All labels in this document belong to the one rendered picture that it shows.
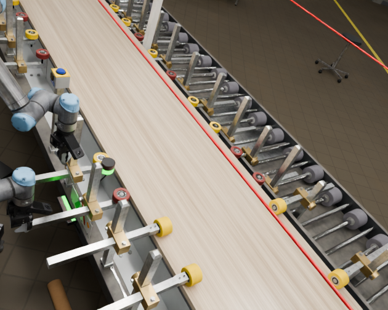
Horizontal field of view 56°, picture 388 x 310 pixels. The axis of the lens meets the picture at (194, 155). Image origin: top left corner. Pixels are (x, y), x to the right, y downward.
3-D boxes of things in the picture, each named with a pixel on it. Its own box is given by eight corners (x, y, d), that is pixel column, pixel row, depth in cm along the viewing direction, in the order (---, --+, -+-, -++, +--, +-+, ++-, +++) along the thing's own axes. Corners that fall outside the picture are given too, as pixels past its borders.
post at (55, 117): (50, 154, 203) (56, 87, 174) (48, 147, 205) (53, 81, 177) (59, 152, 205) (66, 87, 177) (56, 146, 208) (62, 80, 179)
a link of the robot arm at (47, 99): (21, 95, 135) (49, 106, 136) (36, 82, 144) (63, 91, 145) (20, 112, 140) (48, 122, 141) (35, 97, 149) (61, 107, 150)
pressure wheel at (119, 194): (113, 216, 174) (117, 201, 166) (106, 203, 178) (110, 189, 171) (128, 212, 178) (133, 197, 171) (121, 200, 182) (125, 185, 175)
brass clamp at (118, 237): (116, 256, 145) (118, 249, 142) (103, 229, 152) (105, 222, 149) (130, 251, 149) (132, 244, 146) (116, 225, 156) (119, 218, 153)
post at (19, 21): (16, 85, 245) (16, 18, 215) (15, 82, 247) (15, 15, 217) (22, 85, 247) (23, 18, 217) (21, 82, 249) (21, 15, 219)
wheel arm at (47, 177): (13, 190, 165) (13, 184, 163) (12, 184, 167) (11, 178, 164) (103, 171, 190) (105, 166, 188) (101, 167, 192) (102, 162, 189)
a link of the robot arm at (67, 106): (63, 88, 144) (84, 96, 144) (61, 109, 151) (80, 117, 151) (54, 98, 138) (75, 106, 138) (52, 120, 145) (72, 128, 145)
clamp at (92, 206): (91, 221, 165) (92, 215, 162) (80, 199, 172) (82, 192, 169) (103, 218, 168) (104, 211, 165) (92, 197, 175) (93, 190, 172)
